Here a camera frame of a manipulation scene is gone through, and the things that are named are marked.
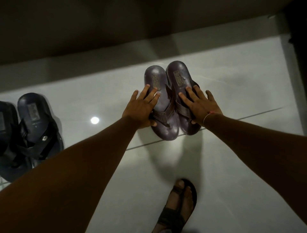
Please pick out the person's right hand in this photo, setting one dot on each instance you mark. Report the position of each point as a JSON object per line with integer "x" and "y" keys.
{"x": 203, "y": 108}

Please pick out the person's left hand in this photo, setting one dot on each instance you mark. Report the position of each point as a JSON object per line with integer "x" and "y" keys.
{"x": 139, "y": 110}

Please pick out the person's left little finger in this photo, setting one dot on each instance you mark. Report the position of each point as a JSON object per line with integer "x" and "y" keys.
{"x": 134, "y": 95}

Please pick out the person's right thumb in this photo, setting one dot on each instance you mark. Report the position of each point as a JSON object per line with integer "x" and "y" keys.
{"x": 193, "y": 121}

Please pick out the person's right middle finger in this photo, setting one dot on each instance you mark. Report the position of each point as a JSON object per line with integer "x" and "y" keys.
{"x": 190, "y": 93}

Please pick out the person's left thumb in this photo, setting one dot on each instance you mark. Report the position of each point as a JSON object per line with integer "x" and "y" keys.
{"x": 153, "y": 123}

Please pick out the person's right little finger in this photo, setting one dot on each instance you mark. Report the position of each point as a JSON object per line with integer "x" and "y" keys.
{"x": 209, "y": 96}

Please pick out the person's left middle finger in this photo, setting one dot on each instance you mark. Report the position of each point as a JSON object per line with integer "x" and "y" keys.
{"x": 152, "y": 95}

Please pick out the brown leather sandal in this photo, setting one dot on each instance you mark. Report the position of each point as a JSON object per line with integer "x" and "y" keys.
{"x": 165, "y": 105}
{"x": 178, "y": 76}

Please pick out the person's right forearm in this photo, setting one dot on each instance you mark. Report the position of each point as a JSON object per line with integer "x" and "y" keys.
{"x": 259, "y": 148}

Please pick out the person's left forearm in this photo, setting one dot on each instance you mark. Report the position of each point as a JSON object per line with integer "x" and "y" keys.
{"x": 72, "y": 172}

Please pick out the red thread wristband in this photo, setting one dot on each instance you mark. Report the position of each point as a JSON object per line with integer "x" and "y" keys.
{"x": 208, "y": 116}

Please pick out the person's foot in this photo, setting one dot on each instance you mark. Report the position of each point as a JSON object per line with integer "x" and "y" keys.
{"x": 178, "y": 199}

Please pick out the black leather sandal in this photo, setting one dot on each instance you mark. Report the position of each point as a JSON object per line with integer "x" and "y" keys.
{"x": 7, "y": 144}
{"x": 36, "y": 124}

